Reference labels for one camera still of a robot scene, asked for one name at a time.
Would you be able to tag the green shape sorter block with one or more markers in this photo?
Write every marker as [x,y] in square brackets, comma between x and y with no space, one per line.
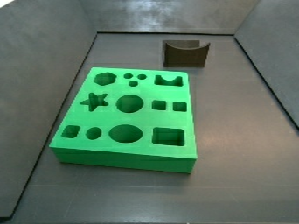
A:
[129,120]

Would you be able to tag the dark arch block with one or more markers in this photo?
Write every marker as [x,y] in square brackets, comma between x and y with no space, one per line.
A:
[184,53]

